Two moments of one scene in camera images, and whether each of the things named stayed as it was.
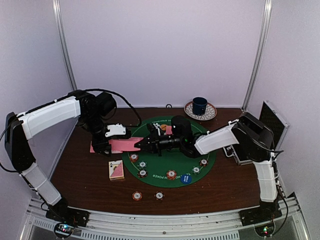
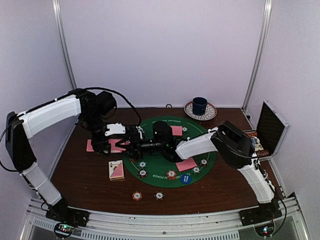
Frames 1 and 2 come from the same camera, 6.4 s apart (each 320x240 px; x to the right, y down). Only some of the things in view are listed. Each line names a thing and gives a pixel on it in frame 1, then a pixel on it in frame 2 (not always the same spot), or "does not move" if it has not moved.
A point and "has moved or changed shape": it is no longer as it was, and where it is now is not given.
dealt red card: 91,149 has moved or changed shape
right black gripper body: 159,143 to 140,147
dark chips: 203,162 does not move
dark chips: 142,173 does not move
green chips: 196,170 does not move
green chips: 142,164 does not move
